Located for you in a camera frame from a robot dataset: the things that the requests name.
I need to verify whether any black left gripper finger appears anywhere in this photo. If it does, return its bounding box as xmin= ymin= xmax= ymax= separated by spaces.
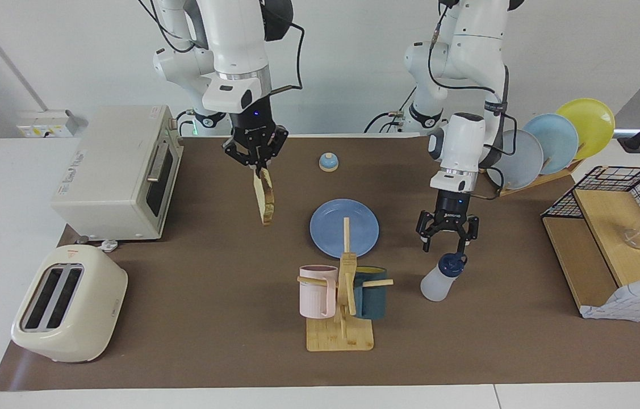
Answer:
xmin=456 ymin=215 xmax=480 ymax=257
xmin=416 ymin=210 xmax=440 ymax=252

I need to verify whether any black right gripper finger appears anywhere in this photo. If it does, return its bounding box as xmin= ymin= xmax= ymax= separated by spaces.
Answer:
xmin=260 ymin=126 xmax=290 ymax=170
xmin=223 ymin=139 xmax=258 ymax=170

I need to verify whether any toasted bread slice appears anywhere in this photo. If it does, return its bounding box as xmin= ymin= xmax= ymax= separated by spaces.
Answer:
xmin=253 ymin=166 xmax=275 ymax=226

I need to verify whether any translucent squeeze bottle blue cap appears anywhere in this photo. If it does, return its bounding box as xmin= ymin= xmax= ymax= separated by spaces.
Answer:
xmin=420 ymin=253 xmax=468 ymax=302

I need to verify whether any wooden plate rack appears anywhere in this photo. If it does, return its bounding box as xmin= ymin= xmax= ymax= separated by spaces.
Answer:
xmin=478 ymin=158 xmax=584 ymax=197

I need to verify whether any pale grey plate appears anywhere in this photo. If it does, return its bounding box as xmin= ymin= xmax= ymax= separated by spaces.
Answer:
xmin=485 ymin=130 xmax=544 ymax=190

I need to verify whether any blue round plate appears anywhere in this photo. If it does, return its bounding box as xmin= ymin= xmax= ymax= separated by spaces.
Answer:
xmin=309 ymin=199 xmax=380 ymax=258

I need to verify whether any light blue plate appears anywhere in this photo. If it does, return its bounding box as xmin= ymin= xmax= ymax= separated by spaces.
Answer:
xmin=522 ymin=114 xmax=579 ymax=175

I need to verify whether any yellow plate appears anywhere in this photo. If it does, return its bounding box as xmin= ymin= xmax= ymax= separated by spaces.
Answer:
xmin=556 ymin=98 xmax=616 ymax=160

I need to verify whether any dark teal mug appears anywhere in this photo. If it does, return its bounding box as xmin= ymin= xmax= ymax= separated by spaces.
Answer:
xmin=352 ymin=266 xmax=388 ymax=320

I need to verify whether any white toaster oven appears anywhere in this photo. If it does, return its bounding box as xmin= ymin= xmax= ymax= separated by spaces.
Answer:
xmin=51 ymin=105 xmax=184 ymax=241

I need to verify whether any pink mug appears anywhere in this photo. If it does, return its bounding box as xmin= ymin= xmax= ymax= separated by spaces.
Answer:
xmin=299 ymin=265 xmax=338 ymax=319

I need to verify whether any brown table mat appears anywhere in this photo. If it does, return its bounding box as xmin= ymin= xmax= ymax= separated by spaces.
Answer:
xmin=0 ymin=135 xmax=640 ymax=391

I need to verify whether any wooden mug tree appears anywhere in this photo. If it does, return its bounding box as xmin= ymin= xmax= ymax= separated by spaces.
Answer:
xmin=297 ymin=218 xmax=394 ymax=352

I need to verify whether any white checked cloth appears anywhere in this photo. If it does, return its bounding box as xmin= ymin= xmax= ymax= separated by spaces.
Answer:
xmin=579 ymin=277 xmax=640 ymax=323

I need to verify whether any cream two-slot toaster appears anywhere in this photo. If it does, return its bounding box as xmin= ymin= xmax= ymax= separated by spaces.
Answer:
xmin=11 ymin=245 xmax=128 ymax=364

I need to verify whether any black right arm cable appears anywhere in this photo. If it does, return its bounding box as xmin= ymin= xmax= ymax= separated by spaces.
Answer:
xmin=263 ymin=0 xmax=304 ymax=94

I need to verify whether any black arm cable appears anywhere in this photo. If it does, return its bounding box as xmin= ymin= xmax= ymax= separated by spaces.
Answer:
xmin=428 ymin=0 xmax=519 ymax=198
xmin=263 ymin=0 xmax=304 ymax=94

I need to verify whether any wooden shelf black wire rack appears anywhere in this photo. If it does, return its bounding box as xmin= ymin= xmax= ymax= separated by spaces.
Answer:
xmin=541 ymin=166 xmax=640 ymax=322

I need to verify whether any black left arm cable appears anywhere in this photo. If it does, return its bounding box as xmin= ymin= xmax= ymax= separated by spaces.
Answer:
xmin=428 ymin=0 xmax=519 ymax=198

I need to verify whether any white wall power strip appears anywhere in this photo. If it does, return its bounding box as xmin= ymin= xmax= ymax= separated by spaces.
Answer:
xmin=17 ymin=110 xmax=89 ymax=139

